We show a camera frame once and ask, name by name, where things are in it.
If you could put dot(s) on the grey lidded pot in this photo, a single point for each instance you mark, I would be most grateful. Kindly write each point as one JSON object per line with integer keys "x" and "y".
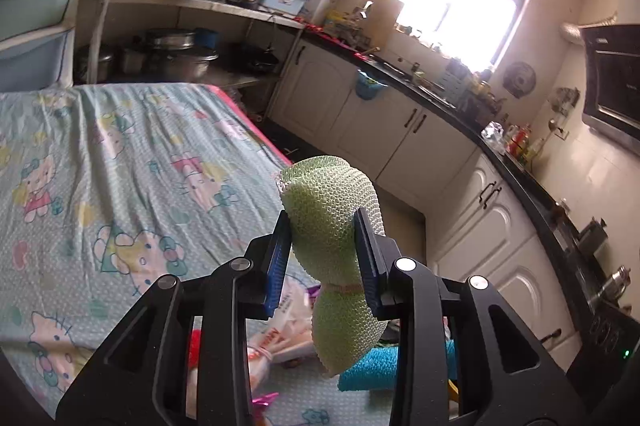
{"x": 591, "y": 236}

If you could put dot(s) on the green mesh scrubber sponge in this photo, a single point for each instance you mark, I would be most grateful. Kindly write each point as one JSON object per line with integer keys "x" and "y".
{"x": 325, "y": 206}

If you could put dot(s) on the black gas stove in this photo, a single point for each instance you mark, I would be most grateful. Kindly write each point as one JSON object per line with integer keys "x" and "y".
{"x": 605, "y": 331}

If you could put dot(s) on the white plastic snack bag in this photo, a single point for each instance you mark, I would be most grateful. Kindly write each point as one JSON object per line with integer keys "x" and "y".
{"x": 287, "y": 336}

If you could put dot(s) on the black wok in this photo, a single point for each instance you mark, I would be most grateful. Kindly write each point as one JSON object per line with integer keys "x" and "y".
{"x": 256, "y": 58}

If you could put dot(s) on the teal drawer organizer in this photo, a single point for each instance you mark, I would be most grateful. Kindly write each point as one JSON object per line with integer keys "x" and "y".
{"x": 456, "y": 80}

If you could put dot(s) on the red sauce bottle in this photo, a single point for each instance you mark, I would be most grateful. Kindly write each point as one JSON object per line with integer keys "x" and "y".
{"x": 521, "y": 140}

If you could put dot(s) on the black range hood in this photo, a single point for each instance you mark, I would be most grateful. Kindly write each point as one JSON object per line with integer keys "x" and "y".
{"x": 612, "y": 80}

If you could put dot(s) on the large steel steamer pot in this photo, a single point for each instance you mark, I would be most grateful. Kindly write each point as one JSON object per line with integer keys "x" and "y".
{"x": 180, "y": 55}

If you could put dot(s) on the steel kettle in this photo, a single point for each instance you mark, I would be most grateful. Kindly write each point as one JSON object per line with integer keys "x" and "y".
{"x": 616, "y": 281}

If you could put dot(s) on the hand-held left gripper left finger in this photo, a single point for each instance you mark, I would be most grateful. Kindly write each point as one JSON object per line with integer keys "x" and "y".
{"x": 276, "y": 271}

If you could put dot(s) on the white kitchen cabinets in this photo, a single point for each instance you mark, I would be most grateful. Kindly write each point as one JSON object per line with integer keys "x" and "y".
{"x": 435, "y": 145}

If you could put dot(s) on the black kitchen countertop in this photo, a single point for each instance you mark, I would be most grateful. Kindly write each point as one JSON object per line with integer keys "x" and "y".
{"x": 530, "y": 186}

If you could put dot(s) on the teal towel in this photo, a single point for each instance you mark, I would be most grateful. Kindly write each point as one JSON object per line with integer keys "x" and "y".
{"x": 370, "y": 368}

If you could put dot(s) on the shiny purple candy wrapper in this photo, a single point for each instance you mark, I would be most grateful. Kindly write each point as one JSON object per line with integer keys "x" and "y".
{"x": 264, "y": 401}

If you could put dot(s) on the cartoon cat printed blanket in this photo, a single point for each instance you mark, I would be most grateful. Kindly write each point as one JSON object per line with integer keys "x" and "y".
{"x": 100, "y": 155}

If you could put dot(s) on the clear crumpled plastic bag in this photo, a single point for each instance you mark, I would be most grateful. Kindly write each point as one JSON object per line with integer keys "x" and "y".
{"x": 493, "y": 131}

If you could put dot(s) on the pale plastic drawer cabinet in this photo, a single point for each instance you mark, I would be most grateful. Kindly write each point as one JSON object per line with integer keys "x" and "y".
{"x": 35, "y": 5}

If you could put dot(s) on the blue plastic jar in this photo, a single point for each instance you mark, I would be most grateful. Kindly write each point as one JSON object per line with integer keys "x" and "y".
{"x": 207, "y": 39}

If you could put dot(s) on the metal kitchen shelf rack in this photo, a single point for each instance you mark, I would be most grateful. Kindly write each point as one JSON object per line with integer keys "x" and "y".
{"x": 175, "y": 0}

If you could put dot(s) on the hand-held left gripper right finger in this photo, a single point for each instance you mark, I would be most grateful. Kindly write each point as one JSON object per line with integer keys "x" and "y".
{"x": 367, "y": 266}

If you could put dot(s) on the blue hanging waste bin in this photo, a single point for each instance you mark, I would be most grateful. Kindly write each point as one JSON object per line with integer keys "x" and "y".
{"x": 371, "y": 85}

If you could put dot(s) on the small steel pot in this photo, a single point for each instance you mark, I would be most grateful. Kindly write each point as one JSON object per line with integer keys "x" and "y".
{"x": 134, "y": 59}

